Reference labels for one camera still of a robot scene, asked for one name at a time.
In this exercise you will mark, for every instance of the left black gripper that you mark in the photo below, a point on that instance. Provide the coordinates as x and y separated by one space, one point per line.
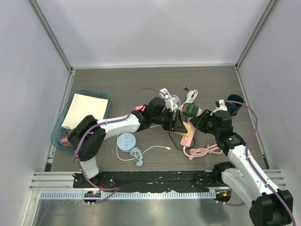
179 126

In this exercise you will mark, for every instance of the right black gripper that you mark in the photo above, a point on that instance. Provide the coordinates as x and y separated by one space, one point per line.
208 116

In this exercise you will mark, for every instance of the dark green cube socket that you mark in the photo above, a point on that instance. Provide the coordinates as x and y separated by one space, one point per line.
191 110

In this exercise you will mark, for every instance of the pink power strip with cable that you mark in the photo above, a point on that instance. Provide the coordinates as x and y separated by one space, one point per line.
198 152

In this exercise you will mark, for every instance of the white power strip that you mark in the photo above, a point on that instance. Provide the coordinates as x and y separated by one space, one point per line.
164 94

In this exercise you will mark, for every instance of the pink square plug adapter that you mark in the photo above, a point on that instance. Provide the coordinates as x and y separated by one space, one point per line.
140 108

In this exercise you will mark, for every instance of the round blue power socket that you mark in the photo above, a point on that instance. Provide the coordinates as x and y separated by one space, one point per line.
126 143

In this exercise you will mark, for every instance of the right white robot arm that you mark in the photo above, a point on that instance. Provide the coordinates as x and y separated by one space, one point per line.
268 205

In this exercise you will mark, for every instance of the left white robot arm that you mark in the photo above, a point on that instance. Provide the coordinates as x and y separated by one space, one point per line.
88 136

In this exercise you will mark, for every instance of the dark green mug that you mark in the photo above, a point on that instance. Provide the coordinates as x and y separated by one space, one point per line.
234 107

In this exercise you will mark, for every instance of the white paper pad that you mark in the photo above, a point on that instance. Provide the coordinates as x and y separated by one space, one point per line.
82 106

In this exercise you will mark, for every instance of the teal plastic bin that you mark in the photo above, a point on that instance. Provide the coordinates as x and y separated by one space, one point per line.
59 132

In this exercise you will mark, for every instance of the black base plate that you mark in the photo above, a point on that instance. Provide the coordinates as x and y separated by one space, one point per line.
158 181

